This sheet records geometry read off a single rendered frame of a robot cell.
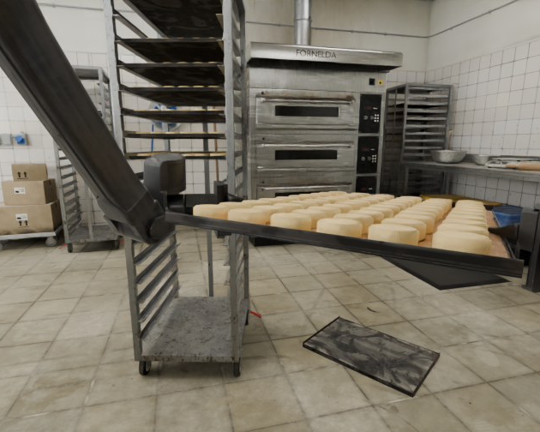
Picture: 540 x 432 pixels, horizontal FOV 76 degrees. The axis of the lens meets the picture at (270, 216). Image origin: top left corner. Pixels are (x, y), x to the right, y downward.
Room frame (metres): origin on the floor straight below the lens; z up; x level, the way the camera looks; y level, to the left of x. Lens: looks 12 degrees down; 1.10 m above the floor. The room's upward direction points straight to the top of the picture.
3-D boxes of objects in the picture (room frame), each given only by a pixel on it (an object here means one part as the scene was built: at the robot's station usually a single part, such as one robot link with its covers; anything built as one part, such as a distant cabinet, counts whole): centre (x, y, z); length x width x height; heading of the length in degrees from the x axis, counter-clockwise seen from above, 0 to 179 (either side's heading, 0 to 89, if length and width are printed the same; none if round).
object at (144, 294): (1.76, 0.58, 0.42); 0.64 x 0.03 x 0.03; 179
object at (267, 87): (4.15, -0.44, 1.01); 1.56 x 1.20 x 2.01; 104
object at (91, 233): (3.75, 1.92, 0.93); 0.64 x 0.51 x 1.78; 17
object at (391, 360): (1.69, -0.54, 0.02); 0.60 x 0.40 x 0.03; 49
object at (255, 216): (0.45, 0.03, 1.01); 0.05 x 0.05 x 0.02
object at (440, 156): (4.09, -2.06, 0.95); 0.39 x 0.39 x 0.14
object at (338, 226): (0.38, -0.08, 1.01); 0.05 x 0.05 x 0.02
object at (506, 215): (3.27, -2.29, 0.36); 0.47 x 0.38 x 0.26; 106
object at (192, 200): (0.63, 0.12, 0.98); 0.07 x 0.07 x 0.10; 14
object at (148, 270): (1.76, 0.58, 0.51); 0.64 x 0.03 x 0.03; 179
